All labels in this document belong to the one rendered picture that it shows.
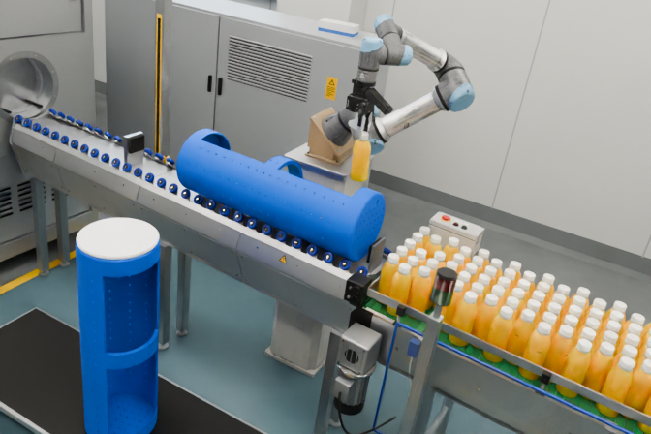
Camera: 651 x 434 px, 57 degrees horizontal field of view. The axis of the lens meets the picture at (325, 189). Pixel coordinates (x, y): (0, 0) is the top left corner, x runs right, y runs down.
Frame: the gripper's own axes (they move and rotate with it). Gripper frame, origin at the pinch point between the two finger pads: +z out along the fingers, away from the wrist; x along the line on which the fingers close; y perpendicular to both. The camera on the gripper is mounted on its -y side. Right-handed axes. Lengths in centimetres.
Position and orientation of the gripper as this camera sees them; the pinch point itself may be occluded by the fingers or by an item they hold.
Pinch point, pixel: (363, 134)
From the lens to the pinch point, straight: 226.9
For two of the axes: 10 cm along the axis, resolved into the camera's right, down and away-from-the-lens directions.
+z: -1.1, 9.0, 4.2
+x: -5.3, 3.0, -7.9
